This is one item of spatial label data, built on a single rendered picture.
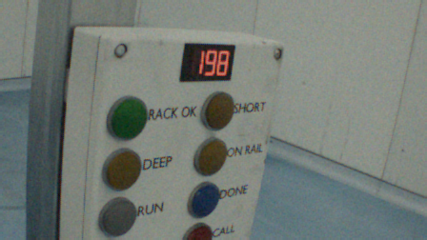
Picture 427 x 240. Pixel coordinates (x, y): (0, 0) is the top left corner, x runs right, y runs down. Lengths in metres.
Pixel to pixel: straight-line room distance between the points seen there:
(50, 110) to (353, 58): 3.11
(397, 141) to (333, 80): 0.59
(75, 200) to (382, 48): 3.07
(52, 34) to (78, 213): 0.14
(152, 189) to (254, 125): 0.10
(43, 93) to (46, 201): 0.09
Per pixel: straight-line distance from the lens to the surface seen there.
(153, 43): 0.36
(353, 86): 3.47
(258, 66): 0.43
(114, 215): 0.38
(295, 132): 3.71
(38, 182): 0.46
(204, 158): 0.41
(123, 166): 0.37
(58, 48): 0.41
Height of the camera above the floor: 1.13
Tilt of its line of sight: 19 degrees down
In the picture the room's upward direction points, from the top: 8 degrees clockwise
